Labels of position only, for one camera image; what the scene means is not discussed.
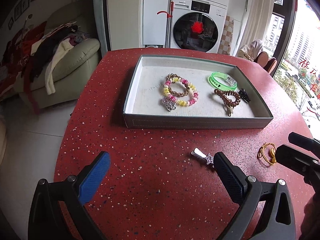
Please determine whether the pink yellow spiral hair tie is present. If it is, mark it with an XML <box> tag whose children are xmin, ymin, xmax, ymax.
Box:
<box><xmin>163</xmin><ymin>76</ymin><xmax>200</xmax><ymax>107</ymax></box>

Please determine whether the white front-load washing machine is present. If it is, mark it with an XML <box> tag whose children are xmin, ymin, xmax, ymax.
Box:
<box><xmin>170</xmin><ymin>0</ymin><xmax>227</xmax><ymax>53</ymax></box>

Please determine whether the grey shallow tray box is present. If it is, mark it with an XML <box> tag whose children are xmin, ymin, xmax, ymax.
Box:
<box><xmin>123</xmin><ymin>55</ymin><xmax>273</xmax><ymax>129</ymax></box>

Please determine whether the beige leather sofa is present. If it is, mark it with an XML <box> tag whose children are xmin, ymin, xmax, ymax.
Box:
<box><xmin>14</xmin><ymin>0</ymin><xmax>100</xmax><ymax>111</ymax></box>

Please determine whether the braided tan hair tie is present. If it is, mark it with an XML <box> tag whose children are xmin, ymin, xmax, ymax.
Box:
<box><xmin>166</xmin><ymin>73</ymin><xmax>192</xmax><ymax>98</ymax></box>

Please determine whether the yellow cord bracelet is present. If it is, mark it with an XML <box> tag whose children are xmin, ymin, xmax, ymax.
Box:
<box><xmin>256</xmin><ymin>142</ymin><xmax>278</xmax><ymax>166</ymax></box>

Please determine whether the brown round chair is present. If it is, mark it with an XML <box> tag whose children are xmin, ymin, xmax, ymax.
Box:
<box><xmin>264</xmin><ymin>57</ymin><xmax>277</xmax><ymax>75</ymax></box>
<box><xmin>254</xmin><ymin>51</ymin><xmax>269</xmax><ymax>68</ymax></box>

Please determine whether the brown spiral hair tie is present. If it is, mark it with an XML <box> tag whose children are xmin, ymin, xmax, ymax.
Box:
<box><xmin>214</xmin><ymin>88</ymin><xmax>241</xmax><ymax>108</ymax></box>

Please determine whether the silver star hair clip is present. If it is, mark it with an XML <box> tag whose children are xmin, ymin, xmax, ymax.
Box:
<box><xmin>191</xmin><ymin>148</ymin><xmax>214</xmax><ymax>166</ymax></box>

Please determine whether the white tall cabinet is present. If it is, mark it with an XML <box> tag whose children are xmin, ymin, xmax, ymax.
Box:
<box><xmin>93</xmin><ymin>0</ymin><xmax>173</xmax><ymax>52</ymax></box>

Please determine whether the pile of clothes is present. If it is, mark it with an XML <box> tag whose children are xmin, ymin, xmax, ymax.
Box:
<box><xmin>1</xmin><ymin>22</ymin><xmax>88</xmax><ymax>114</ymax></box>

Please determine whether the beige thin hair clip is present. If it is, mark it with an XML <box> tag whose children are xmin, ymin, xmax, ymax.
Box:
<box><xmin>227</xmin><ymin>106</ymin><xmax>234</xmax><ymax>117</ymax></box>

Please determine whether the red handled mop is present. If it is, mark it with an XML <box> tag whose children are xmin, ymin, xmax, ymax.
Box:
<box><xmin>157</xmin><ymin>1</ymin><xmax>174</xmax><ymax>48</ymax></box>

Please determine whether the green translucent bangle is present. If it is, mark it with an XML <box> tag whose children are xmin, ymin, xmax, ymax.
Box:
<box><xmin>208</xmin><ymin>72</ymin><xmax>238</xmax><ymax>91</ymax></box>

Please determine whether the silver heart earring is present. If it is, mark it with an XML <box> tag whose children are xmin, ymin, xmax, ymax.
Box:
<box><xmin>162</xmin><ymin>96</ymin><xmax>176</xmax><ymax>112</ymax></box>

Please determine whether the black hair claw clip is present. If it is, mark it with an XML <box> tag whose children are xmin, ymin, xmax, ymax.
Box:
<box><xmin>239</xmin><ymin>88</ymin><xmax>251</xmax><ymax>103</ymax></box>

